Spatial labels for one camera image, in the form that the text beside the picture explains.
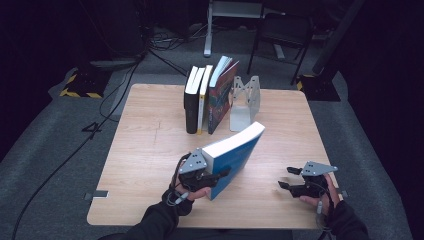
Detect yellow paperback book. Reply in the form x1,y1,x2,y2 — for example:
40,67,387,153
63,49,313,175
196,64,215,136

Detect long black floor cable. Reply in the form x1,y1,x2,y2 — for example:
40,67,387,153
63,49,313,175
9,56,145,240

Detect left hand-held gripper cable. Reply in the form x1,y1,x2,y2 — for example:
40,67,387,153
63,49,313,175
165,152,193,208

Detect right hand-held gripper cable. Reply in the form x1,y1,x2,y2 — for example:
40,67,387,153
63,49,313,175
314,185,335,240

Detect black yellow striped stand base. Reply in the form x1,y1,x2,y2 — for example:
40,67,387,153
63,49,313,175
295,73,342,103
58,67,113,100

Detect white desk frame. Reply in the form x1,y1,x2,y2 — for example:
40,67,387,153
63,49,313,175
202,0,288,59

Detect person's right hand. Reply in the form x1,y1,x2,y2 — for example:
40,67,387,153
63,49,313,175
298,174,341,218

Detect person's left hand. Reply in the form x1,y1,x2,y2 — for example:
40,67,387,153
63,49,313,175
169,165,212,203

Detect hand-held gripper cable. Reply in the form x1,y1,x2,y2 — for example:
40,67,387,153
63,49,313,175
165,152,193,208
314,185,335,240

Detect red colourful paperback book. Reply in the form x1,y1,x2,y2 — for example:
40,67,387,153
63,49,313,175
207,55,241,136

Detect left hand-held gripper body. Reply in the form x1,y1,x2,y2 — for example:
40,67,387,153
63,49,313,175
177,147,218,193

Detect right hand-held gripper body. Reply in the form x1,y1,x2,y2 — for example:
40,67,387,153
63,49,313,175
291,160,339,200

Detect blue paperback book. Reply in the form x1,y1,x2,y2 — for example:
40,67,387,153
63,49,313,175
201,120,267,202

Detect black folding chair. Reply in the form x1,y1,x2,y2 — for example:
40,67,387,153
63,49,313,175
246,12,315,86

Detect black hardcover book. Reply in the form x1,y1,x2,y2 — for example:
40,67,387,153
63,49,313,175
183,65,205,135

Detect extendable metal bookend rack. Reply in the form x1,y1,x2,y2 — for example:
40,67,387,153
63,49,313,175
228,75,262,133

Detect person's legs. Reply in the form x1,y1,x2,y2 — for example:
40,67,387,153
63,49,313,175
97,228,295,240

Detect bundle of floor cables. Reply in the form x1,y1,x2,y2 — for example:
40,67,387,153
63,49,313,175
146,23,208,52

